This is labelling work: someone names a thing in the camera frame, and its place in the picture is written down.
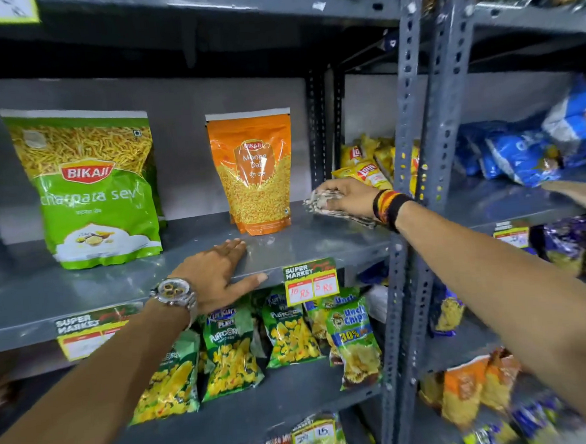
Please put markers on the person's left hand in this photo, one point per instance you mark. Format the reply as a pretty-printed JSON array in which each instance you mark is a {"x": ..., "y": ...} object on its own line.
[{"x": 204, "y": 277}]

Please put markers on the person's right hand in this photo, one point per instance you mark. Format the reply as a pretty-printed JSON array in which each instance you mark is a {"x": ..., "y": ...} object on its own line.
[{"x": 358, "y": 198}]

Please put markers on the person's left thumb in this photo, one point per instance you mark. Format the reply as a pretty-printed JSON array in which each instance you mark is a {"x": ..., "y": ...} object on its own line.
[{"x": 250, "y": 284}]

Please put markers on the person's right fingers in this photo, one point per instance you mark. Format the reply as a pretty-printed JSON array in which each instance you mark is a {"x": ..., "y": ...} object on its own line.
[{"x": 333, "y": 186}]

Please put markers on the grey cleaning cloth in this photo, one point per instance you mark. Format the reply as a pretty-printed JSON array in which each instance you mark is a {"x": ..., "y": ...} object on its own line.
[{"x": 316, "y": 202}]

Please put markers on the person's left forearm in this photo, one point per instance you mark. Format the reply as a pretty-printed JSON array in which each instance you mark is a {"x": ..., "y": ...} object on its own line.
[{"x": 85, "y": 395}]

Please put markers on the person's right forearm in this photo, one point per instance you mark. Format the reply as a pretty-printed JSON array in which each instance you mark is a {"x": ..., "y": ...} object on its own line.
[{"x": 515, "y": 290}]

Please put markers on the pile of yellow chip packets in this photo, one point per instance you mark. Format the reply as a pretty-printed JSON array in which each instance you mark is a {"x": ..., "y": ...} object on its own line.
[{"x": 366, "y": 170}]

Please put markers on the black red yellow wristband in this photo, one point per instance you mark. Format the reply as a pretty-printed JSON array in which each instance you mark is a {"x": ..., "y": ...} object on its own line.
[{"x": 388, "y": 207}]

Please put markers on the green corn puff packet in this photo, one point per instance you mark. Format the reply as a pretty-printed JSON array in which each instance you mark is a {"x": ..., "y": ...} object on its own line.
[
  {"x": 290, "y": 333},
  {"x": 172, "y": 385},
  {"x": 232, "y": 357}
]

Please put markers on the silver wristwatch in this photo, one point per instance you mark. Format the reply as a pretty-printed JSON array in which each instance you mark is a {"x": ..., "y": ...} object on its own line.
[{"x": 174, "y": 291}]

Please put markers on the green chips packet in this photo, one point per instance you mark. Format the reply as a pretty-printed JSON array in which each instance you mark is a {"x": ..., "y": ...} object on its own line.
[
  {"x": 355, "y": 344},
  {"x": 318, "y": 317}
]

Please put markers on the orange snack pouch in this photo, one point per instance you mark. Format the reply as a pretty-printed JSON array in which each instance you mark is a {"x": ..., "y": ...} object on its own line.
[{"x": 253, "y": 182}]

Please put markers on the grey metal shelf rack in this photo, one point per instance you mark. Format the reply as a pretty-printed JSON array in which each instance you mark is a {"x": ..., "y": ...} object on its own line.
[
  {"x": 128, "y": 289},
  {"x": 444, "y": 96}
]

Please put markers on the white packet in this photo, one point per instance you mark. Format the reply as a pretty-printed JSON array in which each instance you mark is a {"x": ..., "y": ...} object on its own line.
[{"x": 377, "y": 303}]

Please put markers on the blue yellow snack packet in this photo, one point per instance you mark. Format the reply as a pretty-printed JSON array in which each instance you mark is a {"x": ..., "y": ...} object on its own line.
[{"x": 447, "y": 314}]

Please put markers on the large green snack pouch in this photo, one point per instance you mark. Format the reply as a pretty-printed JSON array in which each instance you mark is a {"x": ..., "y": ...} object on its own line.
[{"x": 93, "y": 192}]

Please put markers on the pile of blue snack packets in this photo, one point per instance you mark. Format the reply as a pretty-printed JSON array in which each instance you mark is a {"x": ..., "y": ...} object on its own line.
[{"x": 521, "y": 156}]

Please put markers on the orange snack packets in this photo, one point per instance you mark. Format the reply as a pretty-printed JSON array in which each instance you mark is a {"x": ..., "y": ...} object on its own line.
[{"x": 464, "y": 387}]

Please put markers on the purple snack packets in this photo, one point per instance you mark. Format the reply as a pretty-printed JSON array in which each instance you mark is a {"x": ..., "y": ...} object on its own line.
[{"x": 574, "y": 244}]

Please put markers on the blue yellow packets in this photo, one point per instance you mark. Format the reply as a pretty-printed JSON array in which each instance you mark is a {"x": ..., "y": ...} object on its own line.
[{"x": 528, "y": 423}]

